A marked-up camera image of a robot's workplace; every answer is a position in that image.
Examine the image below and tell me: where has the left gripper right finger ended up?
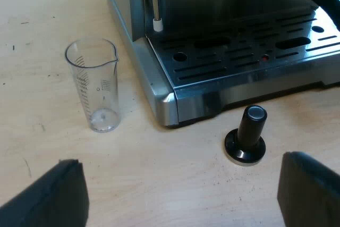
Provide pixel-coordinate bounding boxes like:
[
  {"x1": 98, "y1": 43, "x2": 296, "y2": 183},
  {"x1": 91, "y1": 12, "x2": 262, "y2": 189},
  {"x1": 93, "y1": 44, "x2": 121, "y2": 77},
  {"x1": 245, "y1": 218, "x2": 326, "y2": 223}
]
[{"x1": 277, "y1": 152, "x2": 340, "y2": 227}]

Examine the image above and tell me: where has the steel espresso machine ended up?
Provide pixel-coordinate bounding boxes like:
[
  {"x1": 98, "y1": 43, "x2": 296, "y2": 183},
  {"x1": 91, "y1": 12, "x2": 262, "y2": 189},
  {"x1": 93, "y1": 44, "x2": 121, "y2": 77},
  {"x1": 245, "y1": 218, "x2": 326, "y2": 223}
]
[{"x1": 105, "y1": 0, "x2": 340, "y2": 128}]

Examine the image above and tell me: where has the small black tamper with knob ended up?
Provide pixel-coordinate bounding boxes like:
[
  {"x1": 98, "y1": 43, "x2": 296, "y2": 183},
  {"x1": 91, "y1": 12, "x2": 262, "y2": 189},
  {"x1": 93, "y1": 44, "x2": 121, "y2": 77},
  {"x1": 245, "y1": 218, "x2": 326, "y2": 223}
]
[{"x1": 224, "y1": 105, "x2": 267, "y2": 165}]

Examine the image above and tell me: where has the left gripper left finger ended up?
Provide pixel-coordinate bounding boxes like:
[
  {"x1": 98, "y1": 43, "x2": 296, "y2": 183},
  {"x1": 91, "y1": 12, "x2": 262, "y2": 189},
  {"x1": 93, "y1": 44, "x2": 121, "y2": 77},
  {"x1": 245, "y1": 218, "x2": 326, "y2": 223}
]
[{"x1": 0, "y1": 159, "x2": 90, "y2": 227}]

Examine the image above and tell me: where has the clear measuring glass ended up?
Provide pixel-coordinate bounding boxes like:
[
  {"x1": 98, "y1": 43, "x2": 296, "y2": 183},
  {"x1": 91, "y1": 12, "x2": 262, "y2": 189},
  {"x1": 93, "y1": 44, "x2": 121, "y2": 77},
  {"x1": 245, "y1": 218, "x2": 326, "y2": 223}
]
[{"x1": 64, "y1": 38, "x2": 120, "y2": 133}]

